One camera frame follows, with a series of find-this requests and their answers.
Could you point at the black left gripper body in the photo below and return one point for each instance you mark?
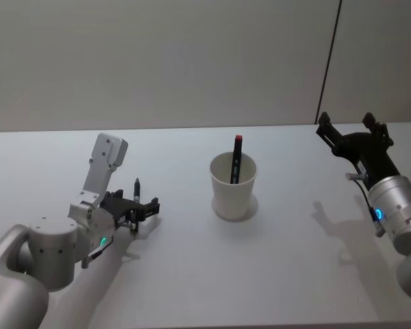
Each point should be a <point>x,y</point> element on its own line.
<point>118,207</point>

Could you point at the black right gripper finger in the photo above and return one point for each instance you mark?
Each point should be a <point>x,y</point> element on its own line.
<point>376,127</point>
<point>329,132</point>

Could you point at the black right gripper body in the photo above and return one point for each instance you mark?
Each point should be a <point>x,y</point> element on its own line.
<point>366,150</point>

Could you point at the black pen with silver band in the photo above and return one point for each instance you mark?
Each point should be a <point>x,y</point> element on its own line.
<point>137,190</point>

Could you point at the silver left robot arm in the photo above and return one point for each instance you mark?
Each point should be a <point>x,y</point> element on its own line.
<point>55,236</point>

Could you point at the white paper cup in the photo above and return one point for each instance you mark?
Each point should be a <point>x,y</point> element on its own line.
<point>233,198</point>

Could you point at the black pen with red cap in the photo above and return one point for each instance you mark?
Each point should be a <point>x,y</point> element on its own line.
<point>237,154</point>

